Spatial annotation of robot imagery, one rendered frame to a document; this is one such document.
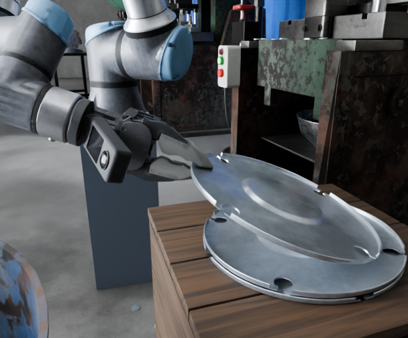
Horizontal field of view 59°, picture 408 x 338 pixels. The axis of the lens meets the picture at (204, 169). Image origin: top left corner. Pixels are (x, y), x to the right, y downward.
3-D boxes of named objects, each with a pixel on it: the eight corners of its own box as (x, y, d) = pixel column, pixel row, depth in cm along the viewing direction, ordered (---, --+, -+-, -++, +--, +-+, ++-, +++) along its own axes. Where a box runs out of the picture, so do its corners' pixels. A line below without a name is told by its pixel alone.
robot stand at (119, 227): (96, 290, 98) (77, 128, 84) (98, 254, 115) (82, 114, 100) (162, 280, 102) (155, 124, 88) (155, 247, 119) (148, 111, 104)
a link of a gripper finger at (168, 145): (218, 142, 58) (163, 123, 57) (219, 152, 53) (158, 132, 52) (211, 159, 59) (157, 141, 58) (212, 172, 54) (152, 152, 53)
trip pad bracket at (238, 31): (242, 77, 128) (244, 17, 121) (231, 75, 136) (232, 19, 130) (257, 76, 130) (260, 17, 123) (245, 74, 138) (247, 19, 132)
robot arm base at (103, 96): (84, 126, 85) (79, 83, 82) (88, 115, 99) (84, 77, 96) (148, 123, 89) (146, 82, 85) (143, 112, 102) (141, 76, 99)
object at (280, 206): (327, 294, 35) (330, 288, 34) (149, 157, 51) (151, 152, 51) (402, 239, 56) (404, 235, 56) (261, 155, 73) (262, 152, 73)
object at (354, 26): (382, 39, 85) (386, 11, 83) (277, 39, 124) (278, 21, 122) (469, 39, 95) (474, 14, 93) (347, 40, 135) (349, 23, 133)
